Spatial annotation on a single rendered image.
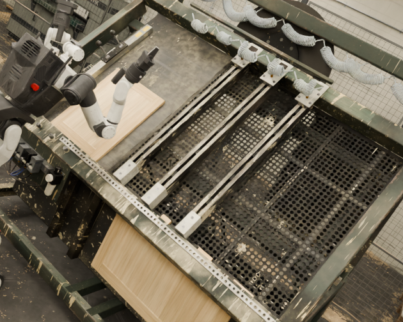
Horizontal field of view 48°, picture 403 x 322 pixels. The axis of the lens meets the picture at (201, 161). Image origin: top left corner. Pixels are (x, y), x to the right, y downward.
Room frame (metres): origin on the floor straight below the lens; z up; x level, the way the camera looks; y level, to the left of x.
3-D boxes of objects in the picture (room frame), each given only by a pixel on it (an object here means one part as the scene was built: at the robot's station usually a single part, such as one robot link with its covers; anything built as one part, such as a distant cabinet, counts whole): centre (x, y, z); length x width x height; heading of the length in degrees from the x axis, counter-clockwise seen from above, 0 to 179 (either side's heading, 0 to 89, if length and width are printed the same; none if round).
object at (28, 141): (2.40, 0.88, 0.69); 0.50 x 0.14 x 0.24; 64
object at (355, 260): (2.71, -0.77, 1.38); 0.70 x 0.15 x 0.85; 64
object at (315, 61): (3.27, -0.10, 1.85); 0.80 x 0.06 x 0.80; 64
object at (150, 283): (2.28, -0.12, 0.52); 0.90 x 0.02 x 0.55; 64
